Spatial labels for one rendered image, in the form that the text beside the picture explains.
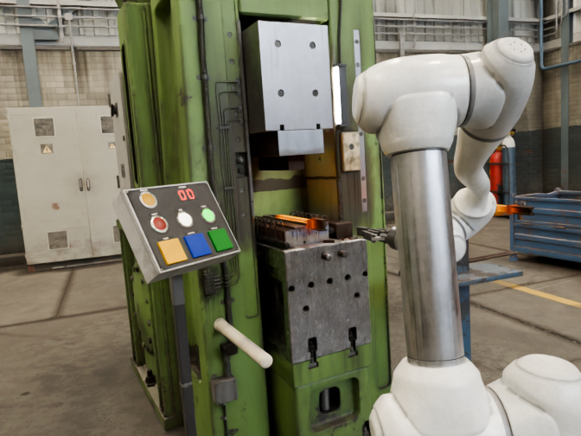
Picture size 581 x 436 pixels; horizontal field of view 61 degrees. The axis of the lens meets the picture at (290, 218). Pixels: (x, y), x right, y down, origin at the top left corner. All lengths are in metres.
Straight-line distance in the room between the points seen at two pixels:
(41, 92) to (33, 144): 0.98
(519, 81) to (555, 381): 0.51
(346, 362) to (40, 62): 6.60
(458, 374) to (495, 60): 0.53
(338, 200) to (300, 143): 0.39
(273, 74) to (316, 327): 0.99
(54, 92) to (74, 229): 1.98
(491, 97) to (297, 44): 1.17
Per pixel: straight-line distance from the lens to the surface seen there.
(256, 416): 2.26
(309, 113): 1.98
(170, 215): 1.60
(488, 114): 0.98
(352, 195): 2.25
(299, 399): 2.09
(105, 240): 7.15
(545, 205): 5.55
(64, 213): 7.14
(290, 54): 1.98
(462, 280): 2.05
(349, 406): 2.29
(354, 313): 2.09
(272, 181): 2.43
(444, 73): 0.93
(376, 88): 0.90
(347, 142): 2.21
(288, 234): 1.94
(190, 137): 1.93
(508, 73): 0.95
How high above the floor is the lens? 1.27
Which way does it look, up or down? 7 degrees down
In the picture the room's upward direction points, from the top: 4 degrees counter-clockwise
